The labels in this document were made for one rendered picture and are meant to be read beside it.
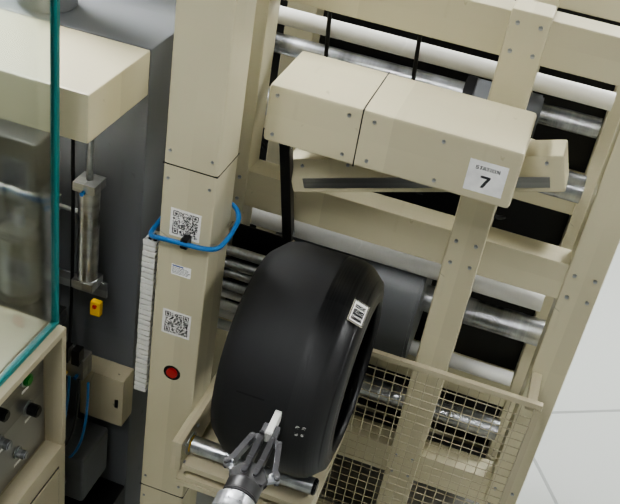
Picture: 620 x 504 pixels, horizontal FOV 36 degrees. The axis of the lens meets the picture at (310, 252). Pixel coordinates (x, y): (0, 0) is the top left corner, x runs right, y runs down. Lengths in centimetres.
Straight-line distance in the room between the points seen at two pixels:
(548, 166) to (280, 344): 77
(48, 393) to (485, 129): 121
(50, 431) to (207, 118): 91
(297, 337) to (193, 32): 69
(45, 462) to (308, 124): 104
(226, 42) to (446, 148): 57
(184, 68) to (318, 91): 38
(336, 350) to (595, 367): 269
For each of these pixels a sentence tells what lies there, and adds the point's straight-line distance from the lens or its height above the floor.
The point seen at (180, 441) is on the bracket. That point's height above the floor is 95.
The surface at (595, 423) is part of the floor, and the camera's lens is 437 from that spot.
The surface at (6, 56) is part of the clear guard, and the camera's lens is 178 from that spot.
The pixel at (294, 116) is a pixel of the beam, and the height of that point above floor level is 172.
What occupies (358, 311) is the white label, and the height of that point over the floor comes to 142.
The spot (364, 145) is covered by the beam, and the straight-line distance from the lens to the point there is 225.
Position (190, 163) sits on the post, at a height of 167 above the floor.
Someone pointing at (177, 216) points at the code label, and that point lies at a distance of 219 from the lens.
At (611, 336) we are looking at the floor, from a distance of 492.
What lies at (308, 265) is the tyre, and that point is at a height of 145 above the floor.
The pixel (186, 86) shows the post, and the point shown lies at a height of 185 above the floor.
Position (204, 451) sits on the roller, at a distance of 249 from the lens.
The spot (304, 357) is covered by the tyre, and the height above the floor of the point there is 135.
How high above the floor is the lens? 271
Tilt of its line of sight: 34 degrees down
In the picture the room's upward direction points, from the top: 10 degrees clockwise
